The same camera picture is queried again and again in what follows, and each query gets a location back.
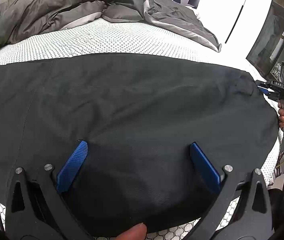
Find black pants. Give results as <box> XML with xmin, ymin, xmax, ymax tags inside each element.
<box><xmin>0</xmin><ymin>52</ymin><xmax>281</xmax><ymax>238</ymax></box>

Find person's left hand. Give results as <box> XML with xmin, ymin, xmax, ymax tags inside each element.
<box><xmin>116</xmin><ymin>223</ymin><xmax>147</xmax><ymax>240</ymax></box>

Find dark glass wardrobe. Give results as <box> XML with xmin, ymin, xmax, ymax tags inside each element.
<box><xmin>246</xmin><ymin>0</ymin><xmax>284</xmax><ymax>79</ymax></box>

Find black monitor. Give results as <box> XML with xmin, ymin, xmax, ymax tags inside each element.
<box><xmin>187</xmin><ymin>0</ymin><xmax>200</xmax><ymax>9</ymax></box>

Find white patterned mattress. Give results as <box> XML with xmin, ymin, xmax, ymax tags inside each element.
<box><xmin>0</xmin><ymin>17</ymin><xmax>284</xmax><ymax>240</ymax></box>

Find dark grey duvet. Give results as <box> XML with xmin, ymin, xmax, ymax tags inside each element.
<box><xmin>0</xmin><ymin>0</ymin><xmax>222</xmax><ymax>52</ymax></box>

